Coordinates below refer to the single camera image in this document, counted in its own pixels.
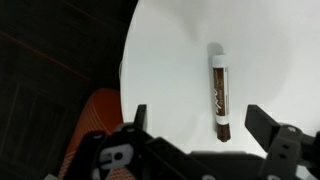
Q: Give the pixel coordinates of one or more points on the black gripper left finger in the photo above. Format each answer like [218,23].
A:
[133,150]

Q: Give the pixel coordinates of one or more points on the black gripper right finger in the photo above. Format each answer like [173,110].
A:
[286,146]

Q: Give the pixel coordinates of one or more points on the black marker with white label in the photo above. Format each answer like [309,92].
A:
[221,96]

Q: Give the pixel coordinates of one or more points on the red fabric sofa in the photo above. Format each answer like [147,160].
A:
[100,110]

